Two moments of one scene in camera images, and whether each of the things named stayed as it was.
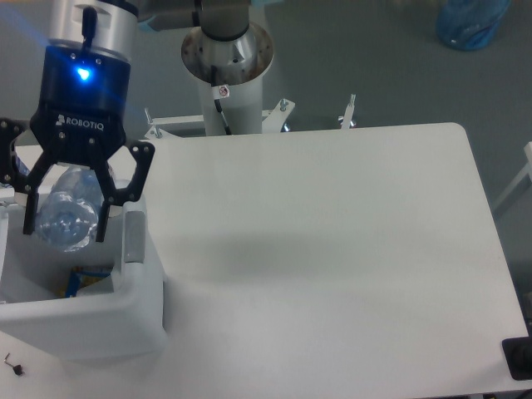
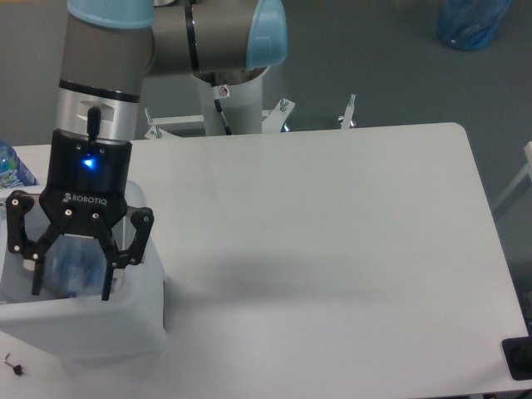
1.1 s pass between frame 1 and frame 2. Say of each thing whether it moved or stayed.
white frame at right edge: stayed
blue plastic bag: stayed
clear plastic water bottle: moved
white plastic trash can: stayed
